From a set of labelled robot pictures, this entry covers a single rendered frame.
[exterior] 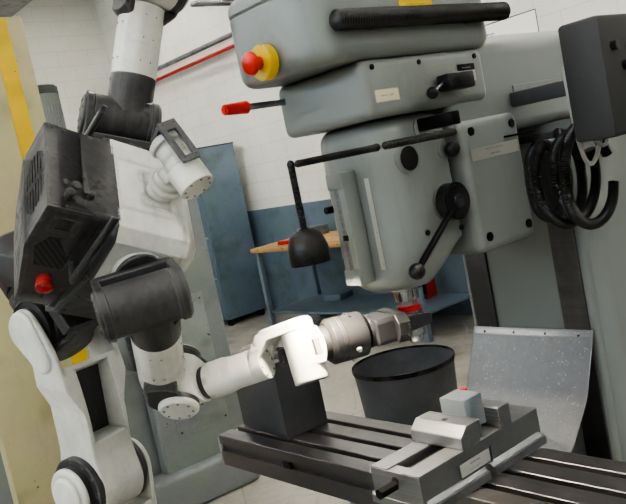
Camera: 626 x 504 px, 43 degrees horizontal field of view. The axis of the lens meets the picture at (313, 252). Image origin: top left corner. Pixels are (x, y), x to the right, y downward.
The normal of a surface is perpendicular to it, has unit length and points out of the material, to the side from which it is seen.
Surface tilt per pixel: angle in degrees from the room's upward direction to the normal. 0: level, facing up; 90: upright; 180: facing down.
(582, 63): 90
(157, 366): 135
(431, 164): 90
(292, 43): 90
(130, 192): 58
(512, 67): 90
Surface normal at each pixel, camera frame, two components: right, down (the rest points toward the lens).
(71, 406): -0.49, 0.60
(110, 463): 0.76, -0.26
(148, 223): 0.57, -0.60
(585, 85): -0.75, 0.22
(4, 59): 0.63, -0.04
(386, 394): -0.48, 0.26
